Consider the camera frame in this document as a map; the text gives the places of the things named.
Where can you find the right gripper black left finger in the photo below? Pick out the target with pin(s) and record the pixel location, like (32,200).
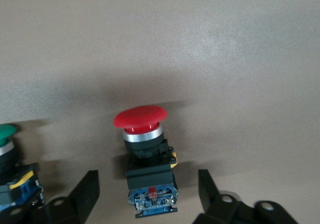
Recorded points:
(82,194)

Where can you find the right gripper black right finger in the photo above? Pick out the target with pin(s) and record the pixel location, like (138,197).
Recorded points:
(208,191)

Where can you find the red mushroom push button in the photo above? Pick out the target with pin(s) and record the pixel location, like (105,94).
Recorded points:
(140,116)

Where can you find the green mushroom push button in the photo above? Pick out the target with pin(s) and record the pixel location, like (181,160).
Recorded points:
(22,181)

